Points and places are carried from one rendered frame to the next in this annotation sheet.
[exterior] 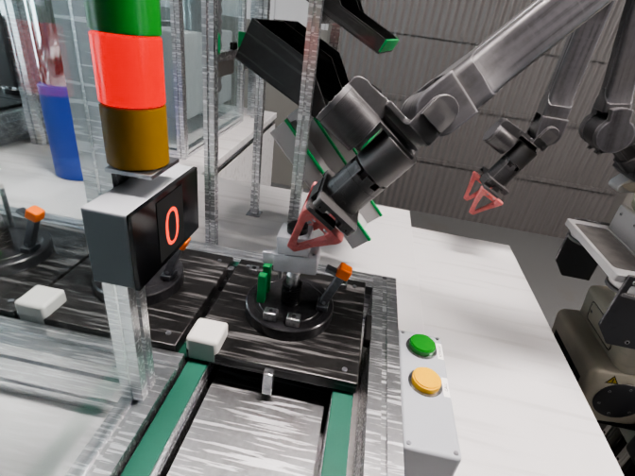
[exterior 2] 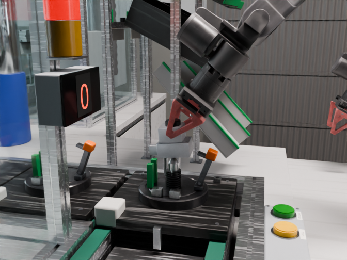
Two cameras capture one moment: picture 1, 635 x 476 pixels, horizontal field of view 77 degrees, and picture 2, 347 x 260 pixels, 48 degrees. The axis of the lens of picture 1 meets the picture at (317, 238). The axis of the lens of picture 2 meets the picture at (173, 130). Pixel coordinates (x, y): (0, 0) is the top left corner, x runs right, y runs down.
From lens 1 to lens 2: 0.26 m
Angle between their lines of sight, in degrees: 16
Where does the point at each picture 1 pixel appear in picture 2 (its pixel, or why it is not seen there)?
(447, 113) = (262, 20)
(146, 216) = (70, 80)
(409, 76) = (282, 54)
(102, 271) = (44, 116)
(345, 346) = (218, 212)
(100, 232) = (44, 89)
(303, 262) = (179, 147)
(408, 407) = (269, 245)
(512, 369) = not seen: outside the picture
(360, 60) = not seen: hidden behind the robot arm
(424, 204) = not seen: hidden behind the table
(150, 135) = (72, 35)
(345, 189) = (201, 83)
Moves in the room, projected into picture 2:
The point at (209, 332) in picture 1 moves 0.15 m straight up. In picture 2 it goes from (111, 203) to (107, 123)
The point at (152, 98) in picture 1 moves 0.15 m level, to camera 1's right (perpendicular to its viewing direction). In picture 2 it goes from (73, 14) to (182, 13)
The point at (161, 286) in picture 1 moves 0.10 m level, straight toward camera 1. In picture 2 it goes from (74, 182) to (78, 202)
